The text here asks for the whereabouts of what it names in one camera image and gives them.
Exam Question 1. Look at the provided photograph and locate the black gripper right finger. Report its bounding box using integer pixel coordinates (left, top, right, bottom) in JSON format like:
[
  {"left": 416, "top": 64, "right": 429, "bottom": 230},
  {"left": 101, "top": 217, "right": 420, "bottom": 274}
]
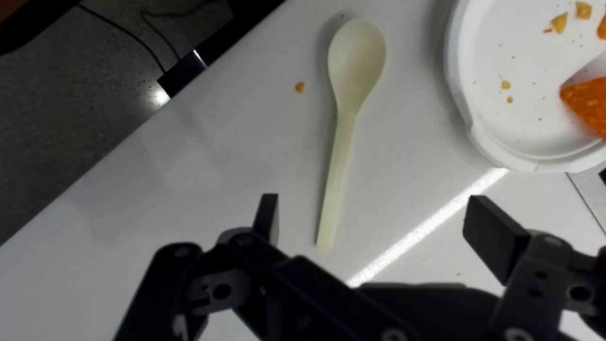
[{"left": 461, "top": 192, "right": 606, "bottom": 341}]

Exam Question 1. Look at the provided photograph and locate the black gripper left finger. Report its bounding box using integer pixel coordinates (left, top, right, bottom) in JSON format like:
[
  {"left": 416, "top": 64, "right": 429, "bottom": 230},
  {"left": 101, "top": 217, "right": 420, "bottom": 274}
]
[{"left": 111, "top": 191, "right": 404, "bottom": 341}]

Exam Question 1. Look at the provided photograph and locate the orange tortilla chip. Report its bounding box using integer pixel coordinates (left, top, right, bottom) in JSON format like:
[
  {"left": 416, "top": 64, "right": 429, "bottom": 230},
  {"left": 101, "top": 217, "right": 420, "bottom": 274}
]
[{"left": 556, "top": 58, "right": 606, "bottom": 139}]

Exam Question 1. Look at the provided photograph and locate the cream plastic spoon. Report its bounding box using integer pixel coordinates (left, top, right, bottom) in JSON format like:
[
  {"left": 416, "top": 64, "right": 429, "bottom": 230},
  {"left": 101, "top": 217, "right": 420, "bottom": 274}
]
[{"left": 312, "top": 16, "right": 387, "bottom": 249}]

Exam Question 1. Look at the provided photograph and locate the white paper plate with crumbs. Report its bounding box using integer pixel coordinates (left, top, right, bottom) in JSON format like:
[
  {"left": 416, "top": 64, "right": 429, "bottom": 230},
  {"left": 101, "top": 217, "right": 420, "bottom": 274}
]
[{"left": 442, "top": 0, "right": 606, "bottom": 173}]

